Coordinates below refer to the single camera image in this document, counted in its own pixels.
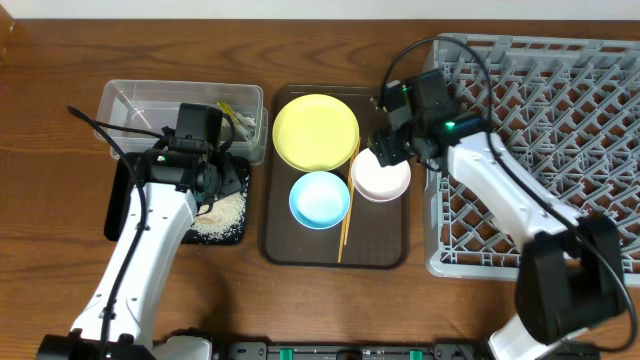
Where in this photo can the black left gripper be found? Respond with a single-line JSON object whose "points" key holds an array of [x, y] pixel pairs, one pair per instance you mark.
{"points": [[230, 176]]}

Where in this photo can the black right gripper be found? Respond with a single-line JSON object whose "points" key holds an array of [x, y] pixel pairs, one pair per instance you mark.
{"points": [[388, 150]]}

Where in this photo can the pink bowl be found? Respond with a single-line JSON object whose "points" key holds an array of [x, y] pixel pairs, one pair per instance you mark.
{"points": [[376, 183]]}

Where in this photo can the rice grains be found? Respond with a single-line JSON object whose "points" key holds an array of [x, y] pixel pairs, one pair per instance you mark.
{"points": [[223, 221]]}

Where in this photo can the white tissue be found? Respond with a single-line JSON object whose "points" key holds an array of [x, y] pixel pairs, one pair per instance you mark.
{"points": [[247, 121]]}

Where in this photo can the yellow round plate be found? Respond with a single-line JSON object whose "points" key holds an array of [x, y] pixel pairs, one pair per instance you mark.
{"points": [[315, 132]]}

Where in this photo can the light blue bowl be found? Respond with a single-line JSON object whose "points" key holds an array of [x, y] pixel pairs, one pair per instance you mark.
{"points": [[319, 200]]}

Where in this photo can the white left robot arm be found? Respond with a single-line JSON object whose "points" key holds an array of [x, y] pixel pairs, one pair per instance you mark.
{"points": [[187, 167]]}

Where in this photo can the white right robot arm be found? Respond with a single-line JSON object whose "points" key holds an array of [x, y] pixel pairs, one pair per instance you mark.
{"points": [[570, 276]]}

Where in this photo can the black waste tray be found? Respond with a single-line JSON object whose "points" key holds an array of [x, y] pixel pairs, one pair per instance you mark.
{"points": [[119, 203]]}

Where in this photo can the clear plastic waste bin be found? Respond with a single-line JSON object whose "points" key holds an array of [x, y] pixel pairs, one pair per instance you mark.
{"points": [[154, 104]]}

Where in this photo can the grey dishwasher rack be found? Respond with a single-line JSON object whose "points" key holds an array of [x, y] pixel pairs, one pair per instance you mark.
{"points": [[568, 111]]}

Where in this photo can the dark brown serving tray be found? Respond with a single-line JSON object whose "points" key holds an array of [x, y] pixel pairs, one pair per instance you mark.
{"points": [[378, 232]]}

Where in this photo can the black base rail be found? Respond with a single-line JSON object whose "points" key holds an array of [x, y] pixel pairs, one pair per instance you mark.
{"points": [[248, 348]]}

